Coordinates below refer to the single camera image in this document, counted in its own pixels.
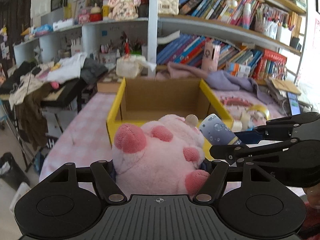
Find white spray bottle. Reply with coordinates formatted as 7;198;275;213
199;114;242;146

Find right hand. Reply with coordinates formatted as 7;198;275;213
303;184;320;210

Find white quilted handbag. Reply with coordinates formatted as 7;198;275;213
158;0;179;15

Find pink cylindrical device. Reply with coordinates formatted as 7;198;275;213
201;40;221;72

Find pink plush pig toy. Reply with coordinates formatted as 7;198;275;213
112;114;209;197

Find orange white box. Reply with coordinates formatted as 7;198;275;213
225;62;251;78

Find yellow cardboard box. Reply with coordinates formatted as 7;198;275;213
106;78;234;145

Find red dictionary books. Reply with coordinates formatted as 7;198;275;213
252;49;287;80

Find pile of clothes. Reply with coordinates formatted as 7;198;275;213
8;53;108;150

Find yellow tape roll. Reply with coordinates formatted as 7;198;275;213
247;105;271;120

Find tissue pack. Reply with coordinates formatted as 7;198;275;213
116;54;157;79

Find brown envelope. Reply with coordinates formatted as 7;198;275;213
270;79;301;95

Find pink cartoon table mat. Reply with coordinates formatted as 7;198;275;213
39;89;306;196

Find smartphone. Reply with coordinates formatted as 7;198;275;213
287;92;301;115

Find floral doll dress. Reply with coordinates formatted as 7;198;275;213
108;0;141;21

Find beige square block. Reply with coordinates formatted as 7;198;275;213
240;111;251;127

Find white power adapter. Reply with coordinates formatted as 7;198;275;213
231;120;242;132

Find pink purple cloth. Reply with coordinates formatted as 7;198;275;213
167;62;273;105

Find black trash bin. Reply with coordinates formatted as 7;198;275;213
0;152;30;191

